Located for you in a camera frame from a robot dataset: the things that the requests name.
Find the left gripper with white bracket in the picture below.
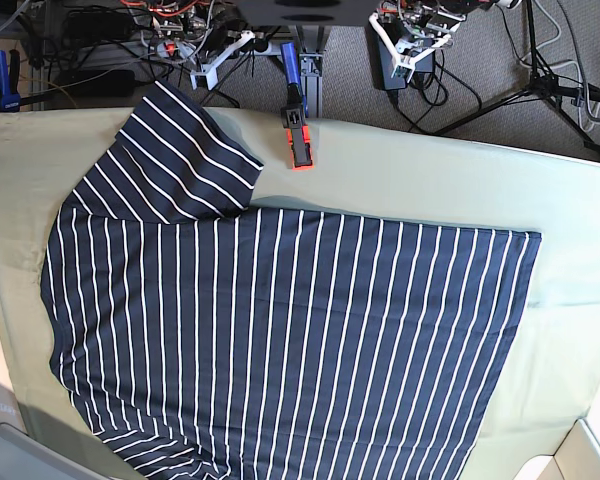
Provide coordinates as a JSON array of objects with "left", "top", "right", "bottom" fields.
[{"left": 368, "top": 0, "right": 467, "bottom": 81}]

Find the white power strip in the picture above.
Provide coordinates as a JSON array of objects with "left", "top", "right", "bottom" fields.
[{"left": 151, "top": 37, "right": 272, "bottom": 61}]

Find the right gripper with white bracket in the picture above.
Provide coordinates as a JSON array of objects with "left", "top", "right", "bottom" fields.
[{"left": 155, "top": 9, "right": 255, "bottom": 90}]

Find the navy white striped T-shirt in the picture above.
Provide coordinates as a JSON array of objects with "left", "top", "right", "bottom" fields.
[{"left": 40, "top": 82, "right": 542, "bottom": 479}]

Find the grey aluminium frame post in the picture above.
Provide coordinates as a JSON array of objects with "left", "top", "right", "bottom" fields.
[{"left": 289, "top": 25, "right": 331, "bottom": 118}]

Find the black power adapter brick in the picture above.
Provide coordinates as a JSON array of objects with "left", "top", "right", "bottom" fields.
[{"left": 369, "top": 23, "right": 436, "bottom": 92}]

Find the black tripod stand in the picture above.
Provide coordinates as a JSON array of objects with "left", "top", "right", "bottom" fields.
[{"left": 433, "top": 1, "right": 600, "bottom": 157}]

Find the blue black left clamp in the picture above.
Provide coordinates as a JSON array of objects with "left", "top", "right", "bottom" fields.
[{"left": 0, "top": 49, "right": 21, "bottom": 113}]

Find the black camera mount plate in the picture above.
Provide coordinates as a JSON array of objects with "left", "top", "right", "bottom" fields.
[{"left": 236, "top": 0, "right": 380, "bottom": 26}]

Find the light green table cloth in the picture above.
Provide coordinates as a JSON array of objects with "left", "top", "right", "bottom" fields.
[{"left": 0, "top": 108, "right": 600, "bottom": 479}]

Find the black box on floor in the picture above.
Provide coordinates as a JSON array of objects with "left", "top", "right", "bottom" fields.
[{"left": 53, "top": 69, "right": 136, "bottom": 98}]

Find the blue orange centre clamp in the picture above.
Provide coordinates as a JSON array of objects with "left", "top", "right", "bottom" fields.
[{"left": 280, "top": 42, "right": 314, "bottom": 170}]

